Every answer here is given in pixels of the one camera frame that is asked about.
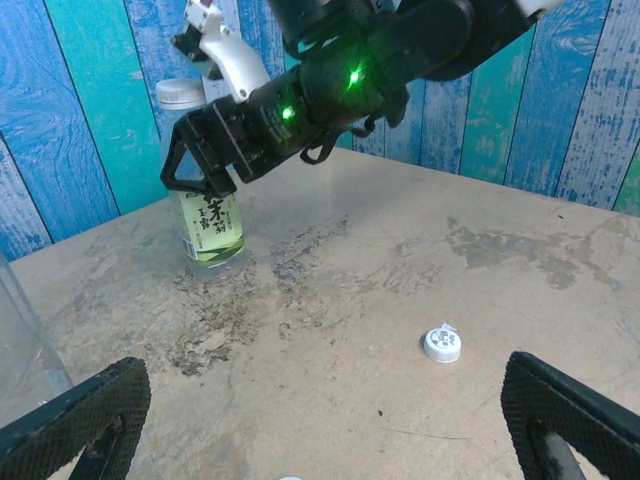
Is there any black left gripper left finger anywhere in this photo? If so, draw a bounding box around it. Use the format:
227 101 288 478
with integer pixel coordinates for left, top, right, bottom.
0 356 153 480

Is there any white printed bottle cap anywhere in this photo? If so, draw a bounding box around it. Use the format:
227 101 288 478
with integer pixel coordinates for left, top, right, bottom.
422 323 462 365

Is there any small clear plastic bottle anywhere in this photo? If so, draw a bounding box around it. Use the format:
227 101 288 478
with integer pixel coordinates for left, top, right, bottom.
0 249 74 429

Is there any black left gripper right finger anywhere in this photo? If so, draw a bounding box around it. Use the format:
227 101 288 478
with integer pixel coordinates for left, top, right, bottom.
501 350 640 480

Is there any clear bottle with green label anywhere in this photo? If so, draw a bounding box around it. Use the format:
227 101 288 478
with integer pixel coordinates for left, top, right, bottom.
159 99 247 281

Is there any plain white bottle cap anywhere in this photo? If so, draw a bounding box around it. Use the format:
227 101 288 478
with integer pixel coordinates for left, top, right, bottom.
154 78 206 110

